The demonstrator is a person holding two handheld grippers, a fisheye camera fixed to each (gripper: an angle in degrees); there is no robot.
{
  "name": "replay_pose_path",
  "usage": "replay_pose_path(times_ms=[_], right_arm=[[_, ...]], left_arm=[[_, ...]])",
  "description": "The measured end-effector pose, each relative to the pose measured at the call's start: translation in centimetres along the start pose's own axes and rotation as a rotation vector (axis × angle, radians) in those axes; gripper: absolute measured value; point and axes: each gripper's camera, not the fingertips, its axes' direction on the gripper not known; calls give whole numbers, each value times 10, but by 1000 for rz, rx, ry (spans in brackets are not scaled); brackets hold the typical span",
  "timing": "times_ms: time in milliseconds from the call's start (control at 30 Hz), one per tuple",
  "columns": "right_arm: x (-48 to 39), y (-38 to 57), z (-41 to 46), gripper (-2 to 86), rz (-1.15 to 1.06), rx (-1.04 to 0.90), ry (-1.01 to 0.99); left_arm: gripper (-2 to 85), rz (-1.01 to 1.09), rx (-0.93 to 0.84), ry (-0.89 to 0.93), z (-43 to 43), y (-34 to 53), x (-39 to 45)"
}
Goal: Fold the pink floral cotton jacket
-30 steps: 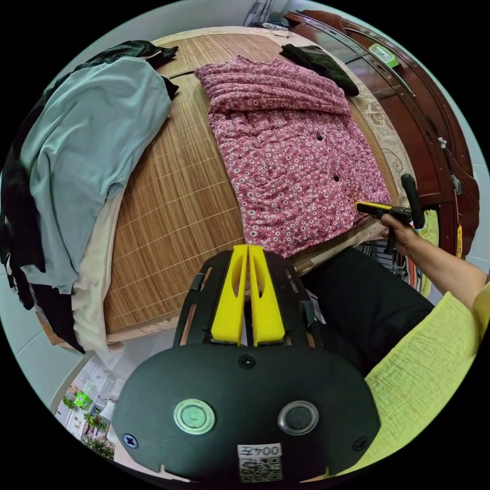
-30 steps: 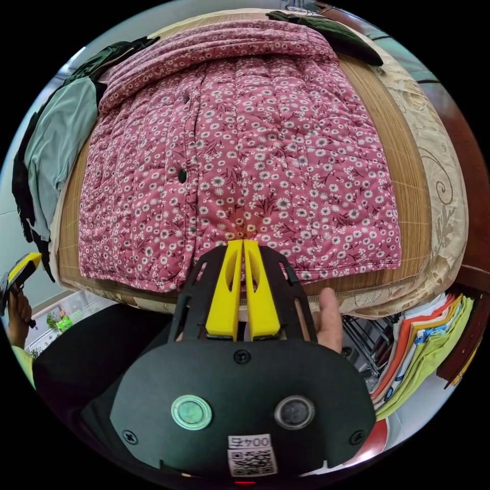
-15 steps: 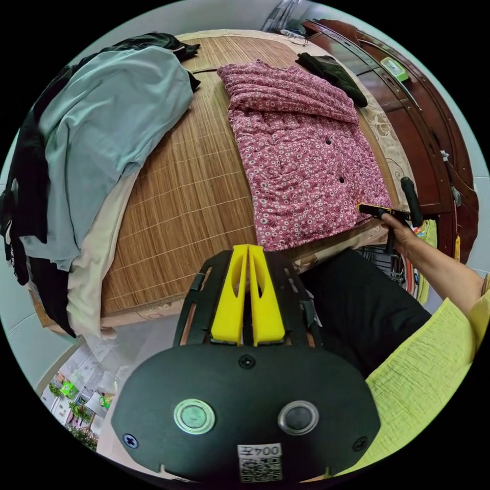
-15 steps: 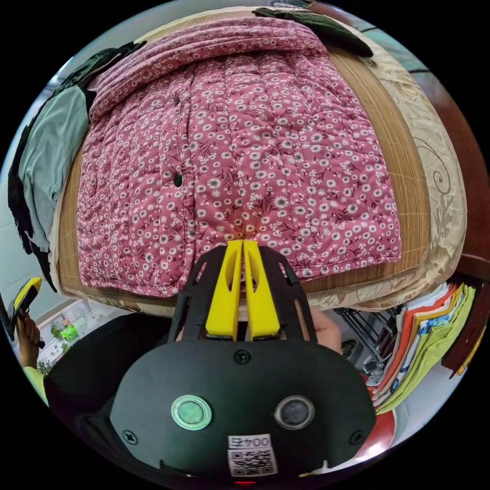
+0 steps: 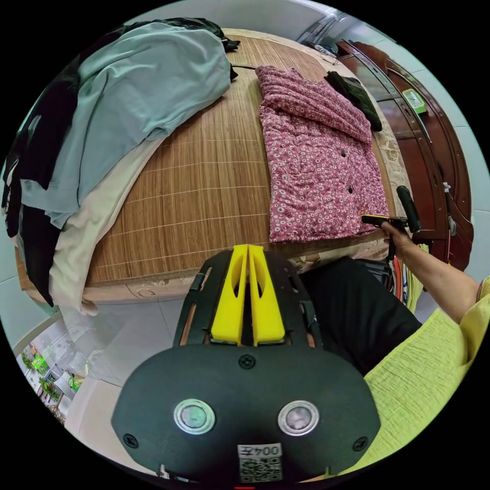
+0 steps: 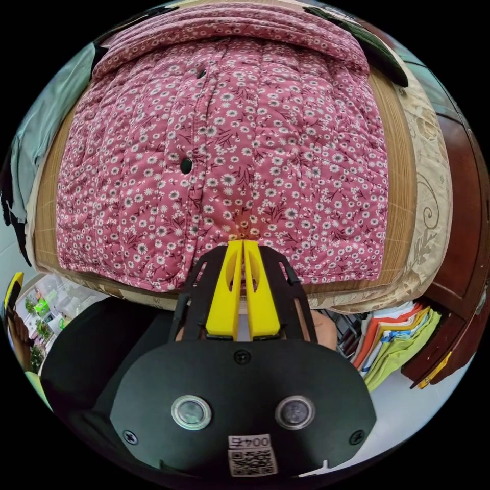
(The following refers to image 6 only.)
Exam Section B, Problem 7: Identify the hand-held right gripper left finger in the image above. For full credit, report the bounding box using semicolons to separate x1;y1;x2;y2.
205;240;244;341

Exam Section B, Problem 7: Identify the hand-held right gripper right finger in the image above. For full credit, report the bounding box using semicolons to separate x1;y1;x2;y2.
243;240;281;341

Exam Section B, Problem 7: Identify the pink floral cotton jacket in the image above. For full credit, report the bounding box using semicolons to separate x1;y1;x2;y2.
55;3;389;294

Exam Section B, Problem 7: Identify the person's right hand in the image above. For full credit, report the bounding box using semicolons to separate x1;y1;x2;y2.
310;310;337;351

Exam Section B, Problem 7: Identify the stack of colourful folded cloths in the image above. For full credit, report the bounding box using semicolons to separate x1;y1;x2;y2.
351;301;442;392

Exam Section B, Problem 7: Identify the grey-green garment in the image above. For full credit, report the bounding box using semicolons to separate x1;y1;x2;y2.
10;44;99;215

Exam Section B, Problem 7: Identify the bed with woven mat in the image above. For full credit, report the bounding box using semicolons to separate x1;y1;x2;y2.
26;0;455;319

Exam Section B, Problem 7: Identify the dark red wooden cabinet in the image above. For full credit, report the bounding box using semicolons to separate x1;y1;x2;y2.
400;21;490;389

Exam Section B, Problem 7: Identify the black garment with print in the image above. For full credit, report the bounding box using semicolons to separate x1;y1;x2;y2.
308;4;409;86

